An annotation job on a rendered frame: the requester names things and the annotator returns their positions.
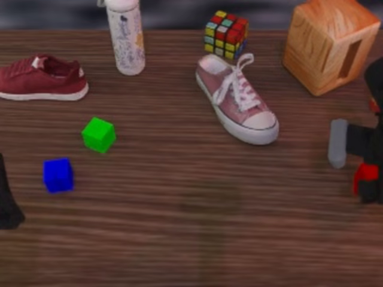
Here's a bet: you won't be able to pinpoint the green cube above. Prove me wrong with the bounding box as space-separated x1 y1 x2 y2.
81 117 117 154

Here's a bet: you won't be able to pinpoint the wooden box with slot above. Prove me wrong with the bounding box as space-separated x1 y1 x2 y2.
282 0 381 97

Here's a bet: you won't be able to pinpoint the white printed bottle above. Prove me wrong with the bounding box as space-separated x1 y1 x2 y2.
97 0 147 76

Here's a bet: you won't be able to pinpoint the maroon sneaker white sole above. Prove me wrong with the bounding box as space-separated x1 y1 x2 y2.
0 53 90 102

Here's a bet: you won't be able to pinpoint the pink canvas sneaker white laces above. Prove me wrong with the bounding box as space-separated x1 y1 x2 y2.
195 53 280 146

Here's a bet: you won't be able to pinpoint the blue cube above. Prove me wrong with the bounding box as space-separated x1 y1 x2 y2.
42 157 74 194

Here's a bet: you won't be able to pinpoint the Rubik's cube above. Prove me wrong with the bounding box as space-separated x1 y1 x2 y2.
204 10 250 60

